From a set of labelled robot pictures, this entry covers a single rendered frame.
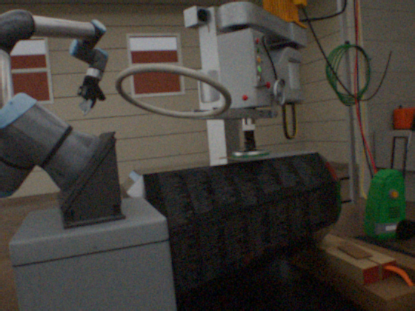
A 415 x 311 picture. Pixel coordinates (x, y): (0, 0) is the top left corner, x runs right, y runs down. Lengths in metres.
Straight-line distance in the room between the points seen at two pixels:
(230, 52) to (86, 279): 1.45
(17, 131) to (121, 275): 0.47
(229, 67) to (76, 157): 1.22
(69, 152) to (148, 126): 7.26
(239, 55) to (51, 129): 1.23
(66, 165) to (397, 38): 4.84
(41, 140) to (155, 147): 7.31
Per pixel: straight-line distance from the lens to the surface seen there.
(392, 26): 5.36
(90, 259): 0.97
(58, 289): 0.99
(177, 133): 8.43
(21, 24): 1.60
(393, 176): 3.31
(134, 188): 1.91
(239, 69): 2.00
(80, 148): 1.04
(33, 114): 1.05
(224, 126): 2.95
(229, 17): 2.05
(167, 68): 1.31
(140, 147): 8.23
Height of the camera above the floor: 1.08
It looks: 5 degrees down
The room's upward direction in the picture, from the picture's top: 5 degrees counter-clockwise
